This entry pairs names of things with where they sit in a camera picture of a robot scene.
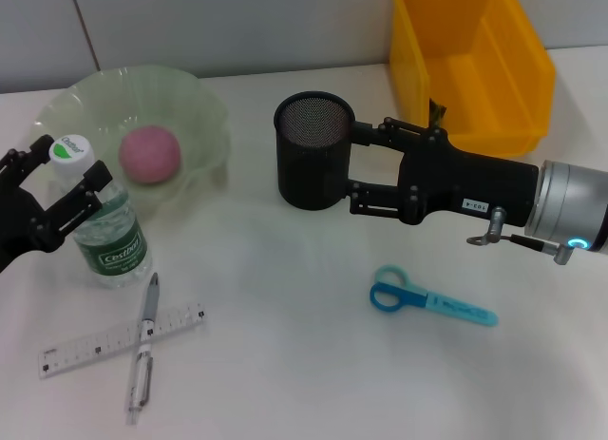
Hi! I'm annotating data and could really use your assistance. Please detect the pale green glass fruit plate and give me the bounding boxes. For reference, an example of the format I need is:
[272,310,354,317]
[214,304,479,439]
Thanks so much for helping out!
[35,65,234,222]

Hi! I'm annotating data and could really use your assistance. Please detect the green plastic wrapper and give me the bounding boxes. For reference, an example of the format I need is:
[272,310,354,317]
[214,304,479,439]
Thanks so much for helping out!
[428,97,448,130]

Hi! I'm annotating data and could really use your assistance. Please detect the blue plastic scissors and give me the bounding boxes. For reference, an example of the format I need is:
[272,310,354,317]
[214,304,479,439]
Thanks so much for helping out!
[369,263,500,328]

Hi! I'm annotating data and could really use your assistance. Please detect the pink peach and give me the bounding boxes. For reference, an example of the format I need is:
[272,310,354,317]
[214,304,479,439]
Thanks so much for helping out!
[118,124,182,187]

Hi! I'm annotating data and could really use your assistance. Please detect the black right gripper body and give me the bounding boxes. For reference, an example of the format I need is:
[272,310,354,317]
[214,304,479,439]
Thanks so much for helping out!
[397,128,542,226]

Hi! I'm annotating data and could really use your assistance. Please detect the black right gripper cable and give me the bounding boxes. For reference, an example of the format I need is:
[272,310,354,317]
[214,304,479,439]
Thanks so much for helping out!
[466,205,590,266]

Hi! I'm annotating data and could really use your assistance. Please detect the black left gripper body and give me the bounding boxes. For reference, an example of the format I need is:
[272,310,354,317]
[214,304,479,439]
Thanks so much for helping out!
[0,182,66,273]

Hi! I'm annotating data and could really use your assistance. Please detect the black mesh pen holder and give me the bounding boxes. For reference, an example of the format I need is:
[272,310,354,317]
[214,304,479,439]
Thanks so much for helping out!
[274,91,357,211]

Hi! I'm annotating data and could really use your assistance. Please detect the transparent plastic ruler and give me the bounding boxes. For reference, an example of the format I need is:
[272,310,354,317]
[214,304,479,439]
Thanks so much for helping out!
[37,300,209,381]

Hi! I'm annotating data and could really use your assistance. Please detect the grey clear ballpoint pen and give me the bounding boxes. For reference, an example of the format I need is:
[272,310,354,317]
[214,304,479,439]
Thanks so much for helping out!
[123,272,161,426]

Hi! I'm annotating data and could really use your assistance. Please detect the clear green-label water bottle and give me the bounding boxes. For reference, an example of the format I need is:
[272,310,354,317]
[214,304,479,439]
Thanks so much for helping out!
[48,133,154,290]

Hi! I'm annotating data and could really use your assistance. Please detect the yellow plastic bin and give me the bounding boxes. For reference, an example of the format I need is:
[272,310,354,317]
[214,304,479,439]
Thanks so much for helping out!
[389,0,557,159]

